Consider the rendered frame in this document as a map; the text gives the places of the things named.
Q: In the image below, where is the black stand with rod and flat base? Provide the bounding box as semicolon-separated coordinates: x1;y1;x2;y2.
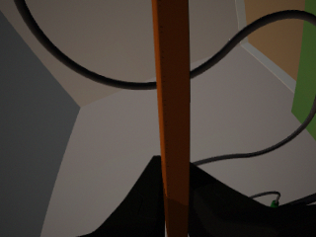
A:
13;0;316;208

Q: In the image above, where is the orange handle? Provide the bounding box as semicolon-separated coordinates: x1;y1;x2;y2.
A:
151;0;191;237

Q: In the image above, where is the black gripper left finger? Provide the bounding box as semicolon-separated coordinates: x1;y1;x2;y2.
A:
78;155;165;237

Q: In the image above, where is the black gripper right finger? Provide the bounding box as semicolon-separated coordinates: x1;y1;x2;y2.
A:
189;162;316;237

